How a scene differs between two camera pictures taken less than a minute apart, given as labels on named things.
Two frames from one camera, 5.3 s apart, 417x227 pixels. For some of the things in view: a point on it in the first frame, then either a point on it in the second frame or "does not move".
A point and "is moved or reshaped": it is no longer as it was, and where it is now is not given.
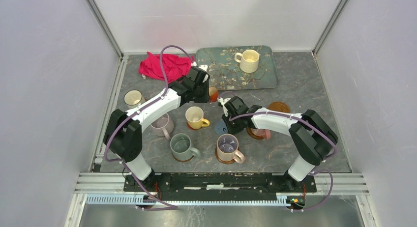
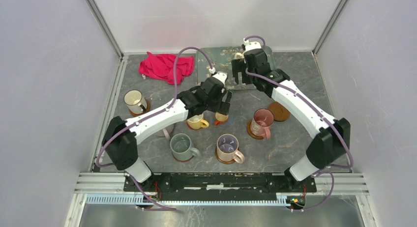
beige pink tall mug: (227, 150) does not move
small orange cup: (213, 94) is moved or reshaped
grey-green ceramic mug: (180, 144) does not move
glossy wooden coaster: (249, 131) does not move
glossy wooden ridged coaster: (184, 160) does not move
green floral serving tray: (225, 73) does not move
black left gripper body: (201, 95) to (217, 105)
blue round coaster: (220, 127) is moved or reshaped
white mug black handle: (134, 98) does not move
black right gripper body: (233, 126) to (239, 65)
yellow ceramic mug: (194, 115) does not move
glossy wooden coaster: (222, 161) does not move
